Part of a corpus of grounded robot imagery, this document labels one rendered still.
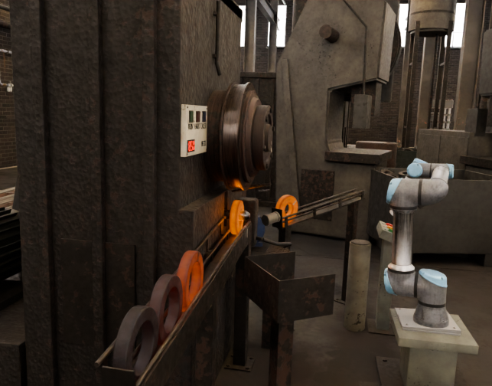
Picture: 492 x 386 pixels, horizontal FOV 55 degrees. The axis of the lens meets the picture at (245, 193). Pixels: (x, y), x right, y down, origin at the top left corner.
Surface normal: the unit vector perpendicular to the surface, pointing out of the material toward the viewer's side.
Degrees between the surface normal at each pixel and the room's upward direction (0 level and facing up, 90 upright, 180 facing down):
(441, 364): 90
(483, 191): 90
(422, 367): 90
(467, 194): 90
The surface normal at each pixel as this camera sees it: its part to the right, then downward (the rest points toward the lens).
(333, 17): -0.43, 0.14
